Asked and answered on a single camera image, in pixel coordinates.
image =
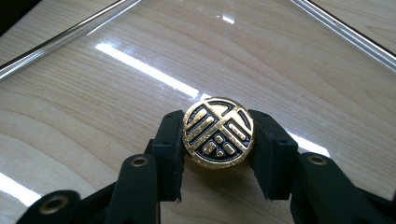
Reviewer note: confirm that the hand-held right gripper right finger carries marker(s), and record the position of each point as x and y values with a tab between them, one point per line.
274	161

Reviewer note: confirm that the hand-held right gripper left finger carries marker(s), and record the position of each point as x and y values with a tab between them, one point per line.
168	155

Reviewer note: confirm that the gold embossed coin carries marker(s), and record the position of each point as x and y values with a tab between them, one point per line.
218	133

